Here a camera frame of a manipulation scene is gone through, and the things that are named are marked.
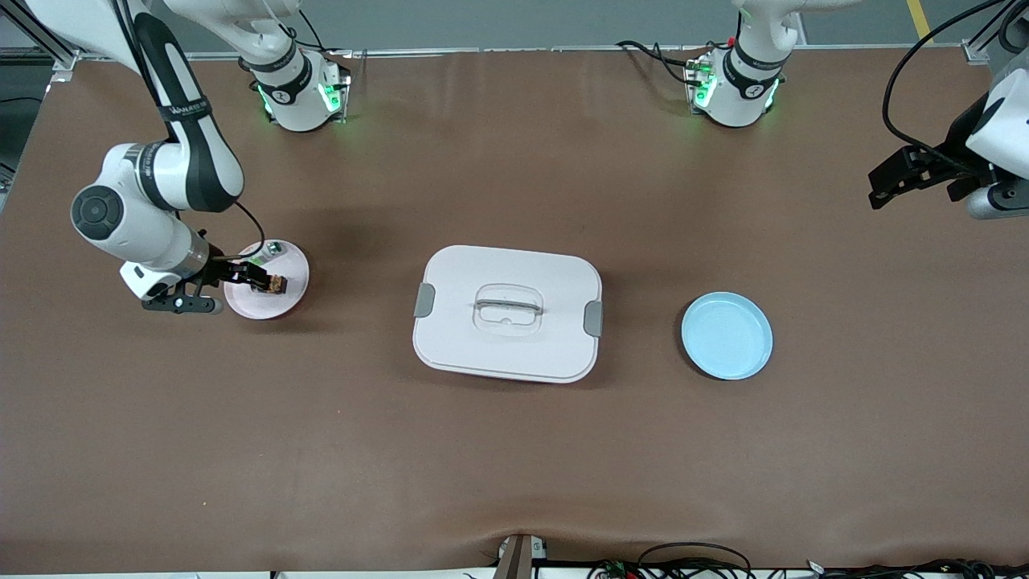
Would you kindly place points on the aluminium frame profile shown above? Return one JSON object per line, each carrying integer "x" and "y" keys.
{"x": 975, "y": 52}
{"x": 60, "y": 58}

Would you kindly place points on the white lidded box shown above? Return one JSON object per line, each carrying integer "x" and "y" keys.
{"x": 482, "y": 354}

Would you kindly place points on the green and white switch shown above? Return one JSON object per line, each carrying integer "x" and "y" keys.
{"x": 273, "y": 247}

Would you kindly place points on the round pink plate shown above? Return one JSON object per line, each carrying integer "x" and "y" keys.
{"x": 285, "y": 305}

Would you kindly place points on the brown table mat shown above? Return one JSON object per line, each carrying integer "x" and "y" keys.
{"x": 321, "y": 450}

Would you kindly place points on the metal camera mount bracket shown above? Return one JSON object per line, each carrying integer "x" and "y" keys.
{"x": 518, "y": 559}

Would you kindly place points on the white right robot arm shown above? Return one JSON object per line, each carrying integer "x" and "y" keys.
{"x": 201, "y": 153}

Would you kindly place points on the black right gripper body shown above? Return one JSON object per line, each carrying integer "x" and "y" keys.
{"x": 218, "y": 268}

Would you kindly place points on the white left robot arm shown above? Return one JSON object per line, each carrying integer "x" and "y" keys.
{"x": 739, "y": 88}

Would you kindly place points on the round light blue plate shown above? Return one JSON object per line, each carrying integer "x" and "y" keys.
{"x": 727, "y": 338}

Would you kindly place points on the orange and black switch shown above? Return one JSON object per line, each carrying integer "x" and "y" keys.
{"x": 278, "y": 285}

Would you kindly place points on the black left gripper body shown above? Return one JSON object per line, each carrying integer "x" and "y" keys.
{"x": 954, "y": 156}

